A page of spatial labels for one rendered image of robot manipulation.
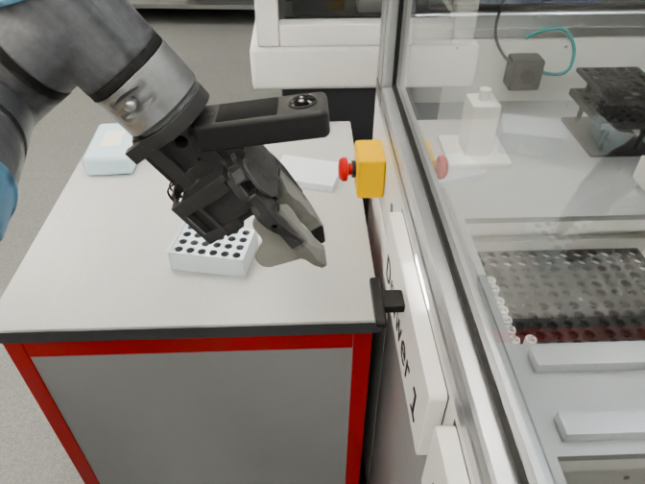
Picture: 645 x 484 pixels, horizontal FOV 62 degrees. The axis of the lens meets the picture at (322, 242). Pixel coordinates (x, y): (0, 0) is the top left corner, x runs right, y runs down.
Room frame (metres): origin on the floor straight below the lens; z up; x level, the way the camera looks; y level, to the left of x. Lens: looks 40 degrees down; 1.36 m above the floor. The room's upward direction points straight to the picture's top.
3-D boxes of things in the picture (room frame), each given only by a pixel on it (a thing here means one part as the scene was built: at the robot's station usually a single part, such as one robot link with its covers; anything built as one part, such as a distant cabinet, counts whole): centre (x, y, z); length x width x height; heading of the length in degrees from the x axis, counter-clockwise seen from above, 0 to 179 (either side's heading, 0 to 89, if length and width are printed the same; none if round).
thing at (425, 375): (0.44, -0.10, 0.87); 0.29 x 0.02 x 0.11; 2
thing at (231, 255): (0.68, 0.18, 0.78); 0.12 x 0.08 x 0.04; 81
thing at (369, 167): (0.76, -0.07, 0.88); 0.07 x 0.05 x 0.07; 2
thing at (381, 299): (0.43, -0.08, 0.91); 0.07 x 0.04 x 0.01; 2
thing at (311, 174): (0.92, 0.03, 0.77); 0.13 x 0.09 x 0.02; 75
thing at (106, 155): (0.99, 0.43, 0.78); 0.15 x 0.10 x 0.04; 4
